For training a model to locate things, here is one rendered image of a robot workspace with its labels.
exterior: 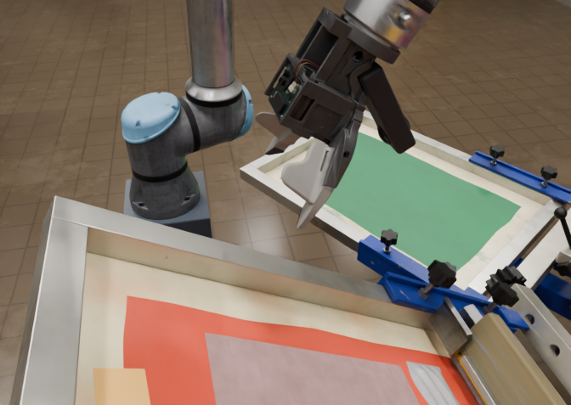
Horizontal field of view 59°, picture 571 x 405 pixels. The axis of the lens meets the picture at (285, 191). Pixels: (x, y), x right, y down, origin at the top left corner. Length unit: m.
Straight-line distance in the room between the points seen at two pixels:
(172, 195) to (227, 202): 1.99
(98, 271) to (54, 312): 0.11
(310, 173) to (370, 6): 0.17
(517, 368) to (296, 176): 0.42
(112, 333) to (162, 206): 0.58
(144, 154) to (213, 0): 0.32
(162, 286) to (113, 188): 2.73
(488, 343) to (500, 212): 0.83
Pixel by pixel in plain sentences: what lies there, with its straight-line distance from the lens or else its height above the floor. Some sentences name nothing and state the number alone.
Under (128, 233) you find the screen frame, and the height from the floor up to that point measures 1.52.
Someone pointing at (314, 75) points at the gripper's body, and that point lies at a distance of 0.51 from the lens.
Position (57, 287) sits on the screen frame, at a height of 1.55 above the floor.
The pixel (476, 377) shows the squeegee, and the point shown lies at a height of 1.26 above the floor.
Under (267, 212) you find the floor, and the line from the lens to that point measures 2.95.
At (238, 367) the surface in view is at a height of 1.42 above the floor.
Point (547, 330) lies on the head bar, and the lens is 1.02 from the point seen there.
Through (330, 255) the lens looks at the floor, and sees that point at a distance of 2.70.
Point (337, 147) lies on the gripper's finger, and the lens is 0.51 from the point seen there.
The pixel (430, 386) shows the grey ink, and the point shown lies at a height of 1.26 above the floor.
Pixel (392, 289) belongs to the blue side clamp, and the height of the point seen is 1.31.
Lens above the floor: 1.89
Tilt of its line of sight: 37 degrees down
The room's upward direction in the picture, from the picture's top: straight up
